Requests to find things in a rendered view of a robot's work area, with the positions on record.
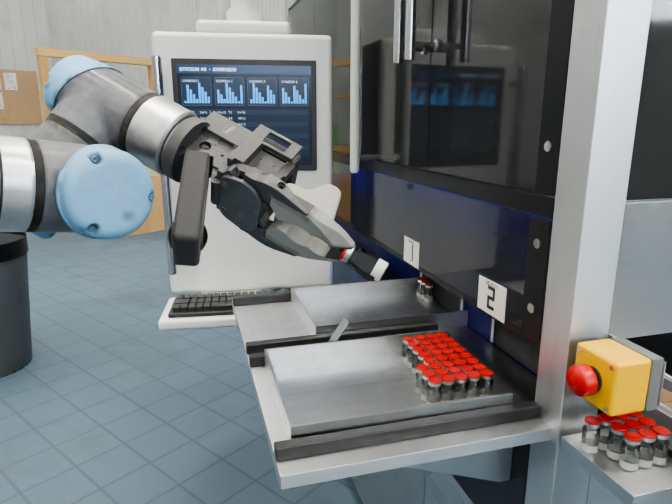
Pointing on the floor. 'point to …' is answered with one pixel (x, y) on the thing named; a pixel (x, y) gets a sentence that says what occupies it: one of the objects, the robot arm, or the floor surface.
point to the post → (586, 224)
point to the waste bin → (14, 304)
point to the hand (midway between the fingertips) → (335, 252)
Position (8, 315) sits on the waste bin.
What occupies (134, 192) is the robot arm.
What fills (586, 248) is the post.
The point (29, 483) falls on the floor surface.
